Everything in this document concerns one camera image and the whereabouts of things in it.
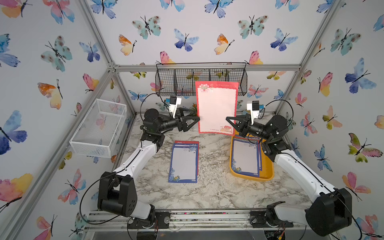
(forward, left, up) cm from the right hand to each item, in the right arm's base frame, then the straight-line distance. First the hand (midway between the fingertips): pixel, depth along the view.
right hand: (229, 118), depth 64 cm
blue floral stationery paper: (-6, +22, -40) cm, 46 cm away
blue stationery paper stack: (+2, -16, -37) cm, 41 cm away
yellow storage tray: (-8, -26, -38) cm, 47 cm away
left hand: (+2, +14, -1) cm, 14 cm away
